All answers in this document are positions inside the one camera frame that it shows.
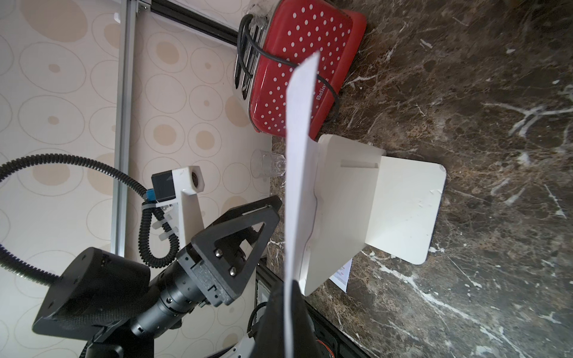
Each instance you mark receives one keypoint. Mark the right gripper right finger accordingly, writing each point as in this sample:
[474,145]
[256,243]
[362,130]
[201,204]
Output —
[304,340]

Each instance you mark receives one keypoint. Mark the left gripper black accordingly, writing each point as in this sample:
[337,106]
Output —
[227,255]

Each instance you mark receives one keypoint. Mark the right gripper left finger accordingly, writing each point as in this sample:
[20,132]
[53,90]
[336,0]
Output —
[269,341]

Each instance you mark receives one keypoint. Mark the old menu sheet red print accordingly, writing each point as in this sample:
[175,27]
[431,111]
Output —
[341,277]

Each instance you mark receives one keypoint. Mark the white menu holder stand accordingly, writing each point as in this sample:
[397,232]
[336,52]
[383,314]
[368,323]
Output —
[356,197]

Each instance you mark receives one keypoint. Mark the new menu sheet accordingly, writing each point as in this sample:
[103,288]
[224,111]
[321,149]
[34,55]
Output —
[299,103]

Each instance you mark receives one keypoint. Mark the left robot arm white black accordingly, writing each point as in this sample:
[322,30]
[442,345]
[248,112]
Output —
[119,307]

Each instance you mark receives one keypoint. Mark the clear plastic cup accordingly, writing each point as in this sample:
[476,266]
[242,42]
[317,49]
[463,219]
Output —
[266,164]

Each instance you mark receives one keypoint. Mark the red polka dot toaster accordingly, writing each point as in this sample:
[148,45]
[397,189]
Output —
[274,37]

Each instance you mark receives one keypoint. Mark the left diagonal aluminium bar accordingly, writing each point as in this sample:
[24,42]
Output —
[119,226]

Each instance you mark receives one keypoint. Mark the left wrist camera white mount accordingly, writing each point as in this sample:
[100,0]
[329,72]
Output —
[179,189]

